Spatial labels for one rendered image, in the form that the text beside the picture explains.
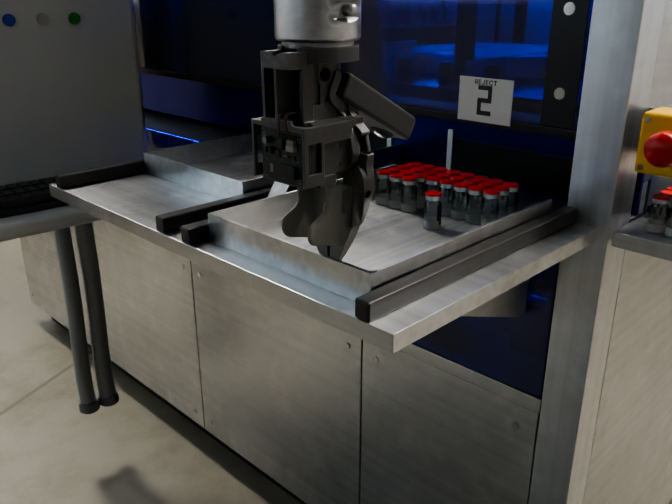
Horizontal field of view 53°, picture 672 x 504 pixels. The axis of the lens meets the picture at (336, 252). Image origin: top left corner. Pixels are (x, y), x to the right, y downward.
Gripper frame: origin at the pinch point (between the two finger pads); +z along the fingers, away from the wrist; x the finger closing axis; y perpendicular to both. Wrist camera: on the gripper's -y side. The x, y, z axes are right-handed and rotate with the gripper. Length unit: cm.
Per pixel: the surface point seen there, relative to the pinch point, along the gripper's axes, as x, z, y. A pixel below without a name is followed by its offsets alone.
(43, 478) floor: -107, 92, -1
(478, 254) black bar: 8.0, 1.8, -13.4
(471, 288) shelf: 10.2, 3.7, -9.1
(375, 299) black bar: 7.9, 1.6, 2.9
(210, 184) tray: -35.7, 2.0, -10.0
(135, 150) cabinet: -88, 8, -27
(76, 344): -99, 54, -12
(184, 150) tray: -54, 1, -17
